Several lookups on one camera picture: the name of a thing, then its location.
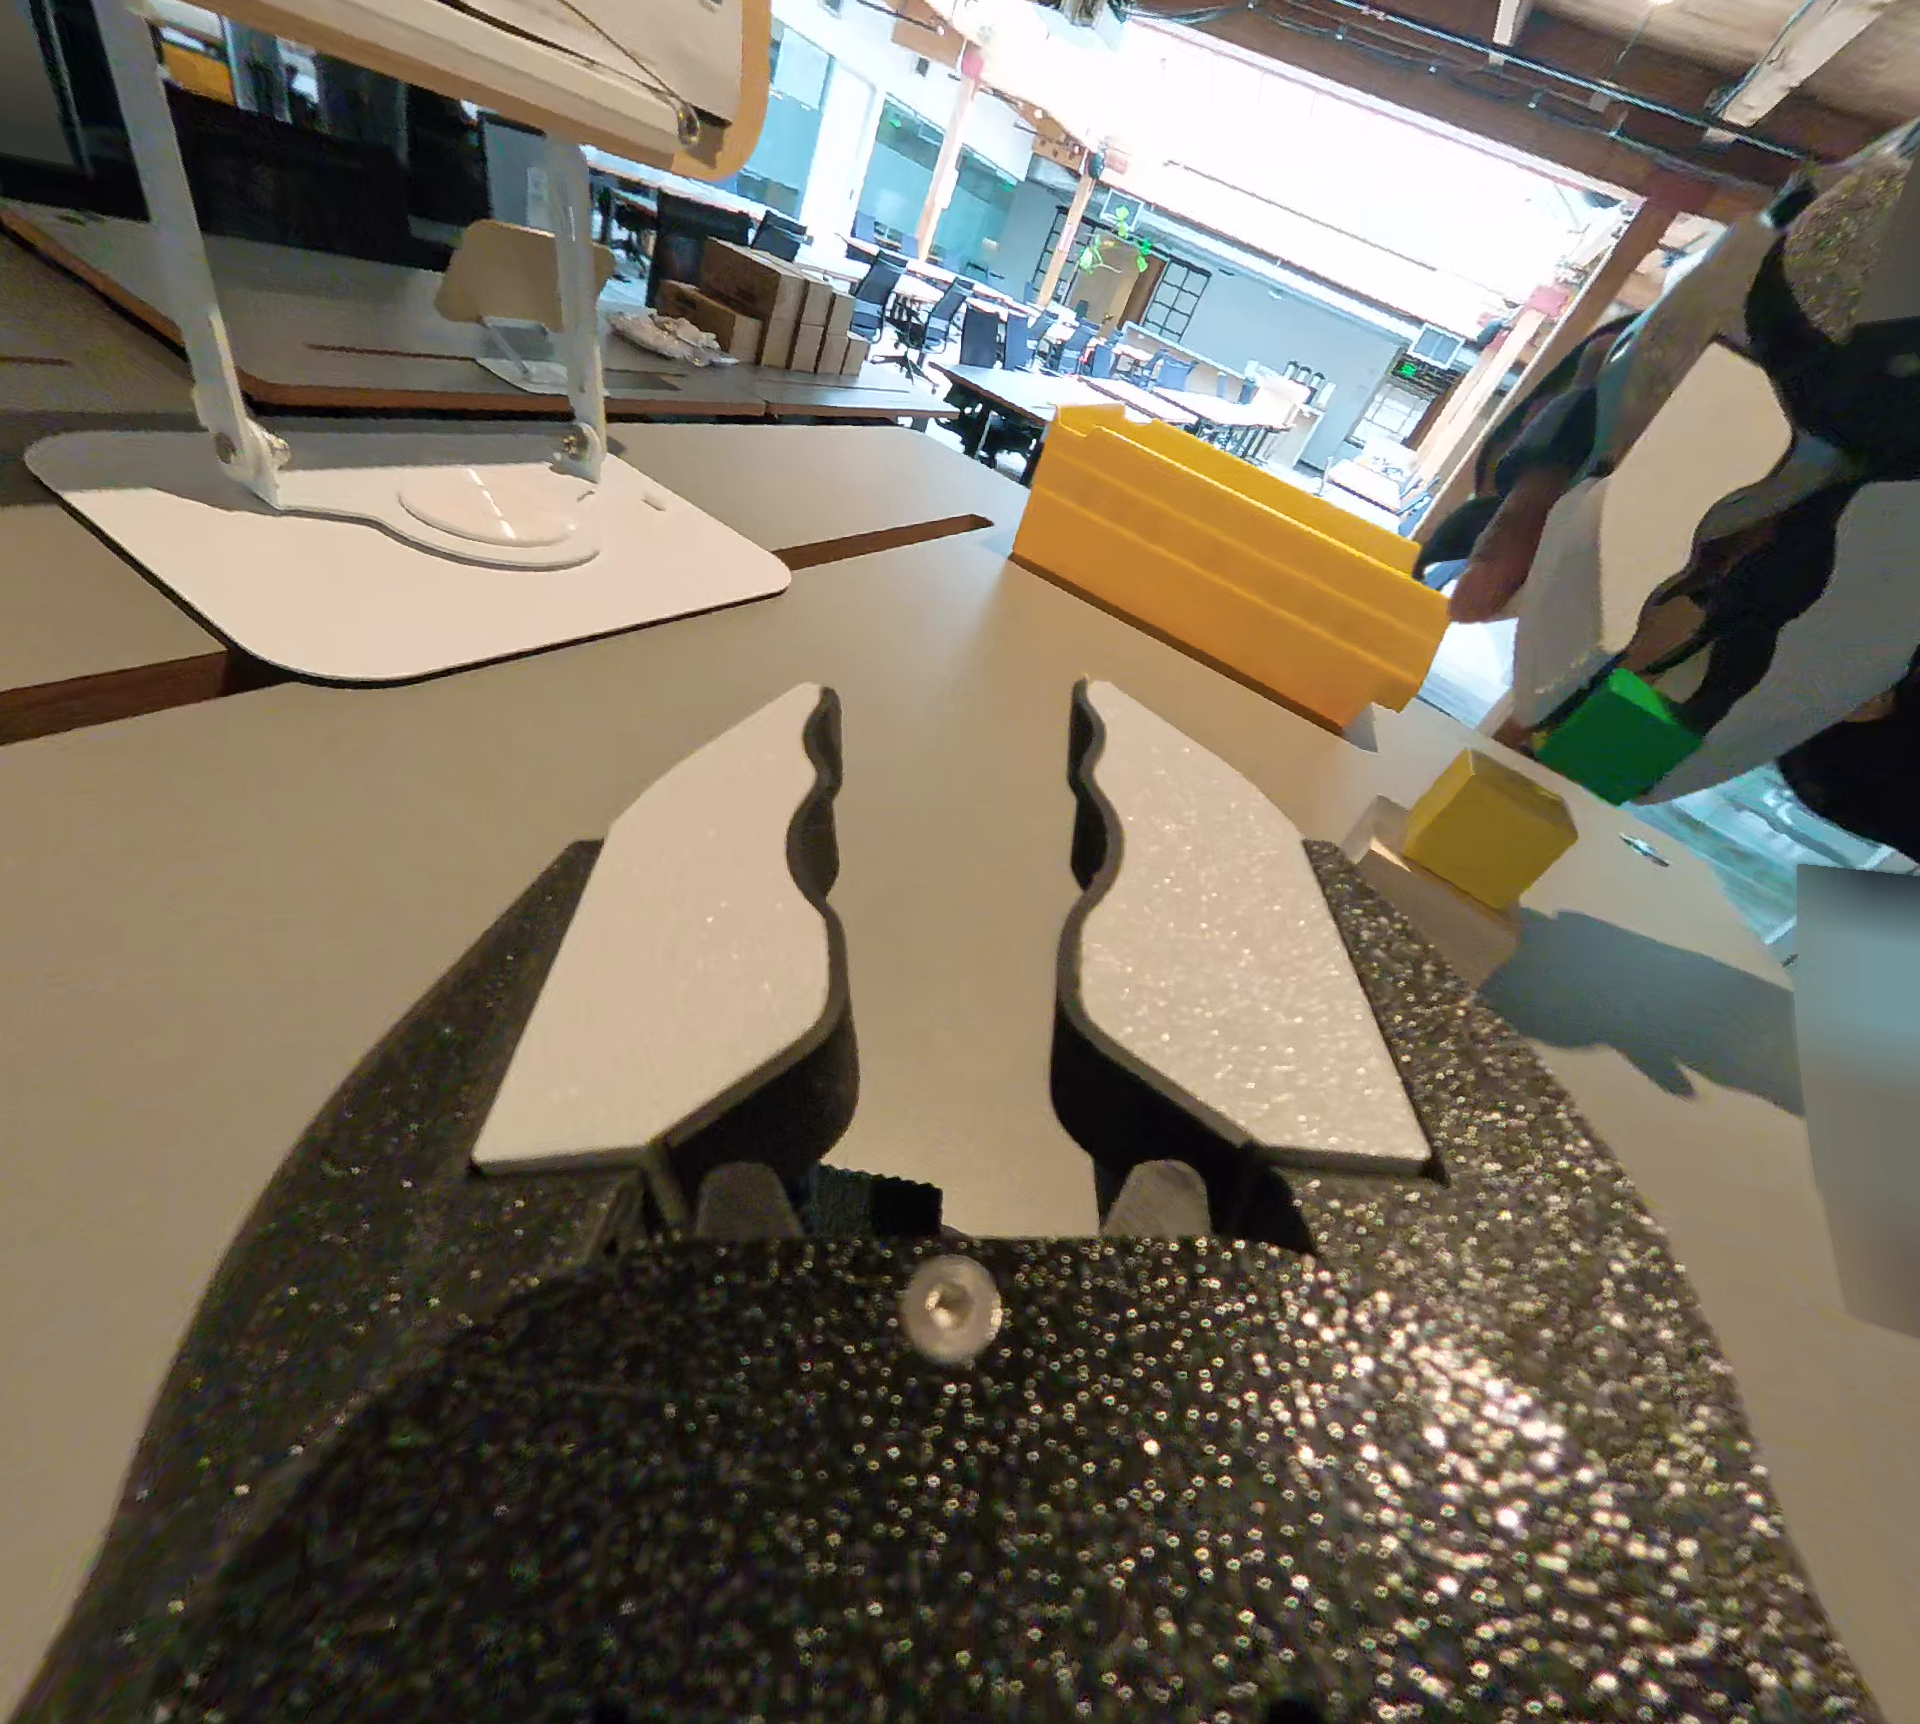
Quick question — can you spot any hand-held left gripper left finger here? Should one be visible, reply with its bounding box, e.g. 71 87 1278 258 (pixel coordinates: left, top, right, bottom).
468 681 864 1239

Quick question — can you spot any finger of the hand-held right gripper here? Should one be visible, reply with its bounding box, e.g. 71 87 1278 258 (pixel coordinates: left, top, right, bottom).
1507 337 1803 728
1643 471 1920 808

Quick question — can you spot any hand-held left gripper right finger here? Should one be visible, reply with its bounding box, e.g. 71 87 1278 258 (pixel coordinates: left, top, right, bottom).
1050 678 1439 1232

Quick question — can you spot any green wooden cube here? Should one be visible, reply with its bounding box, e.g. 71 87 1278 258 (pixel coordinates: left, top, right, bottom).
1534 671 1708 806

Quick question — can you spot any yellow wooden cube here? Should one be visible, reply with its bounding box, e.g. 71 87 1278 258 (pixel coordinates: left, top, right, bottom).
1402 748 1580 916

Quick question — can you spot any person's right hand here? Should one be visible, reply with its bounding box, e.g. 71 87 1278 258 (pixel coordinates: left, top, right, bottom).
1447 447 1596 626

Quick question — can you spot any yellow plastic bin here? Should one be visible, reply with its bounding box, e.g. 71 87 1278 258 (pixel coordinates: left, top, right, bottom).
1012 404 1455 728

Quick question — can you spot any white document stand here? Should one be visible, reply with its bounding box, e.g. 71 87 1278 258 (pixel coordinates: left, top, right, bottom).
0 0 795 686

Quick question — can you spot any green hanging figure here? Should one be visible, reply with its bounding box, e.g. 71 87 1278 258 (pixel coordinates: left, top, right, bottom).
1076 190 1160 316

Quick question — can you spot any brown cardboard box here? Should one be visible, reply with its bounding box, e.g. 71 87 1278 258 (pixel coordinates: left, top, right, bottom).
696 238 813 324
654 280 765 365

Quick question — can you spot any row of white boxes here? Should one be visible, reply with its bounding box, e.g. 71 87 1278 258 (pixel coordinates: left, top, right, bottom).
757 280 876 376

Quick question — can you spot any pale wooden tablet stand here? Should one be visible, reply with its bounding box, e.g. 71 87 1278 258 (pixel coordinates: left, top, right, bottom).
435 217 621 392

